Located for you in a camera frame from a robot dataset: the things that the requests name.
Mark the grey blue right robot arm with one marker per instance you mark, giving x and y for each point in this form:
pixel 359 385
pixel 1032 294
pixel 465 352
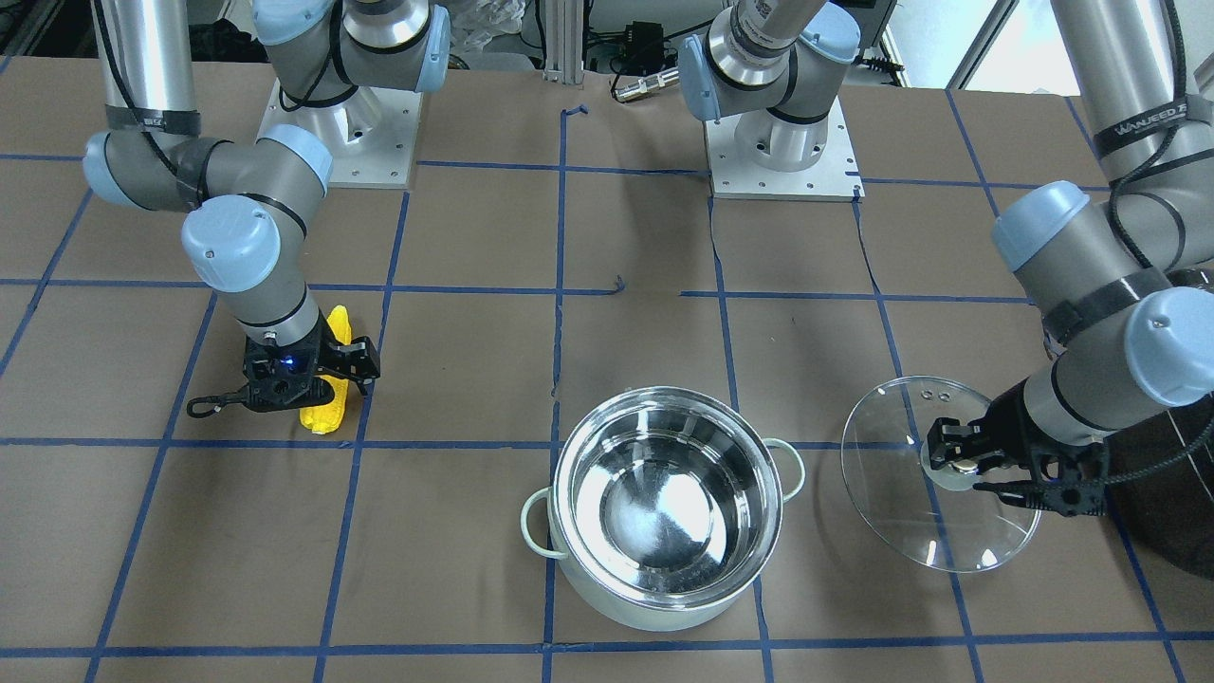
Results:
pixel 248 207

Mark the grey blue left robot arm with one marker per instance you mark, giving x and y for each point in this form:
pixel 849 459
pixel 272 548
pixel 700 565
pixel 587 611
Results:
pixel 1106 277

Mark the black rice cooker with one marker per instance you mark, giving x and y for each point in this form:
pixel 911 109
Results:
pixel 1170 511

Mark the white electric cooking pot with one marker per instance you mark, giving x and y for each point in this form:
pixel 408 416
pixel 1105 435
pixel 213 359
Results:
pixel 664 508

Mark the glass pot lid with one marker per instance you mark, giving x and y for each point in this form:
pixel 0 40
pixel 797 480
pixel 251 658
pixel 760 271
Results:
pixel 933 517

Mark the aluminium frame post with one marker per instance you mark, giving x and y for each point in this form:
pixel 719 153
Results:
pixel 564 24

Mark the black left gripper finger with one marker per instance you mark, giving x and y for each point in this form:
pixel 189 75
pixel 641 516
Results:
pixel 951 441

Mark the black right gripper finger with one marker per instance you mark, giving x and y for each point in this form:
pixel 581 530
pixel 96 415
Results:
pixel 357 361

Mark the silver metal connector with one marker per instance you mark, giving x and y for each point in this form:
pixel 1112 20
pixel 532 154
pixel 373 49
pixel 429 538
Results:
pixel 646 86

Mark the black power adapter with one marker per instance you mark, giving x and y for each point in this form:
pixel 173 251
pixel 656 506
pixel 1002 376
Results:
pixel 642 48

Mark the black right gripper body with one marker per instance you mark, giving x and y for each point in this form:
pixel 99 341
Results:
pixel 352 360

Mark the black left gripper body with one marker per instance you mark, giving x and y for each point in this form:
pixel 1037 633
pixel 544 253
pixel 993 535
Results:
pixel 1011 419

